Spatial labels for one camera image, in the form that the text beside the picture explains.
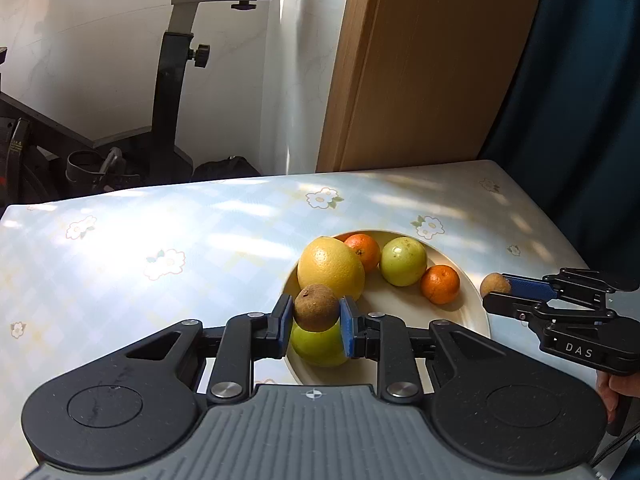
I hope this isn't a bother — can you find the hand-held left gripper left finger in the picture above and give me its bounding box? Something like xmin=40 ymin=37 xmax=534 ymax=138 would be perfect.
xmin=125 ymin=293 xmax=295 ymax=406

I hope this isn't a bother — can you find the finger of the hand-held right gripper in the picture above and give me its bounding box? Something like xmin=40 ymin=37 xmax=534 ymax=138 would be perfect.
xmin=482 ymin=292 xmax=618 ymax=334
xmin=502 ymin=267 xmax=640 ymax=311

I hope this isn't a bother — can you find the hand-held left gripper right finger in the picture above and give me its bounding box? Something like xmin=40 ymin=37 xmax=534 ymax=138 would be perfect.
xmin=339 ymin=296 xmax=501 ymax=406

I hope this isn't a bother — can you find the small brown round fruit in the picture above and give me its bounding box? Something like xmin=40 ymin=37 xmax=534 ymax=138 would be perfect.
xmin=480 ymin=272 xmax=512 ymax=299

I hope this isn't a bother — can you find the large brown round fruit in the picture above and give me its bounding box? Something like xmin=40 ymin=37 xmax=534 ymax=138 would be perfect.
xmin=293 ymin=283 xmax=340 ymax=333

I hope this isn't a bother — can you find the cream shallow bowl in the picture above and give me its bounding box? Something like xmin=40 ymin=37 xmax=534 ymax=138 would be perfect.
xmin=277 ymin=229 xmax=493 ymax=386

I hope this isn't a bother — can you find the small orange tangerine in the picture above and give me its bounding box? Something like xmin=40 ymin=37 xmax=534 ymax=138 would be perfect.
xmin=344 ymin=233 xmax=382 ymax=274
xmin=420 ymin=264 xmax=461 ymax=305

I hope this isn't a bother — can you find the round green fruit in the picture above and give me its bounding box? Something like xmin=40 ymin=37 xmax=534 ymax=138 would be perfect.
xmin=380 ymin=237 xmax=428 ymax=287
xmin=291 ymin=322 xmax=349 ymax=367

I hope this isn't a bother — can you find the person's right hand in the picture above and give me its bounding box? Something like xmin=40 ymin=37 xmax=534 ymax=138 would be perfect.
xmin=596 ymin=372 xmax=640 ymax=423

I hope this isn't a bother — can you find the yellow grapefruit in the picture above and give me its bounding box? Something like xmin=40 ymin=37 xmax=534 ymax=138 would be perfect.
xmin=297 ymin=236 xmax=366 ymax=306

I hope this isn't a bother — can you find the floral pale blue tablecloth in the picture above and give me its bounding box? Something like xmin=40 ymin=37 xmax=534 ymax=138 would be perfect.
xmin=0 ymin=160 xmax=591 ymax=396

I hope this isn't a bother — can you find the black bag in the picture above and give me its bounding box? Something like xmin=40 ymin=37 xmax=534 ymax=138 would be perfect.
xmin=192 ymin=156 xmax=262 ymax=181

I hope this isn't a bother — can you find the dark blue curtain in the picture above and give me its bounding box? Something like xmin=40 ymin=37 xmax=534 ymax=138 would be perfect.
xmin=480 ymin=0 xmax=640 ymax=291

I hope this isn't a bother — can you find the wooden panel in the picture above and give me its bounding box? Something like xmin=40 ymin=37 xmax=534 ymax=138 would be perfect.
xmin=316 ymin=0 xmax=551 ymax=173

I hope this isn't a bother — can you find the black exercise bike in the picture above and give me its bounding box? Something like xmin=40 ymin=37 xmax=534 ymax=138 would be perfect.
xmin=0 ymin=0 xmax=278 ymax=206

